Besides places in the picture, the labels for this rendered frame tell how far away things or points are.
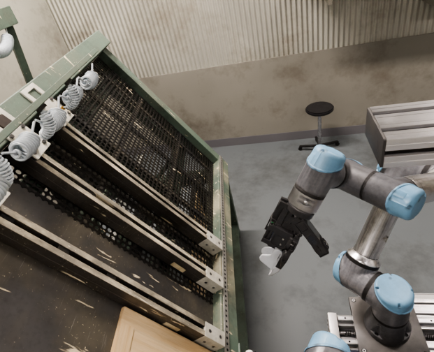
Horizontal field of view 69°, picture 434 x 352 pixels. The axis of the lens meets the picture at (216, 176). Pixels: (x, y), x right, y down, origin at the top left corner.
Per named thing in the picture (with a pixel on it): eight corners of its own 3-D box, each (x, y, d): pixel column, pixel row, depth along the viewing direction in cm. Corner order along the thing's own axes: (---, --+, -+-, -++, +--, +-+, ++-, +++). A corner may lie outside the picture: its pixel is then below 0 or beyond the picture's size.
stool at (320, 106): (335, 137, 400) (337, 94, 366) (345, 158, 363) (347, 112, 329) (296, 142, 409) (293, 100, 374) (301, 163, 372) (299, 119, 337)
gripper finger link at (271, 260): (254, 266, 84) (268, 239, 81) (274, 276, 84) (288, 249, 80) (251, 273, 82) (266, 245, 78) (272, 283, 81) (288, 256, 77)
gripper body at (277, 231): (263, 230, 85) (282, 192, 80) (293, 244, 84) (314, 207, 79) (259, 244, 78) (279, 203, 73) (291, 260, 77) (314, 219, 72)
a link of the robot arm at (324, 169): (356, 159, 71) (336, 156, 65) (333, 200, 75) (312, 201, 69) (328, 144, 76) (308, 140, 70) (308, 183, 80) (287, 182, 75)
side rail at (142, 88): (207, 167, 252) (218, 159, 248) (92, 62, 203) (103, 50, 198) (207, 161, 258) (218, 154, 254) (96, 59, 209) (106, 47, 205)
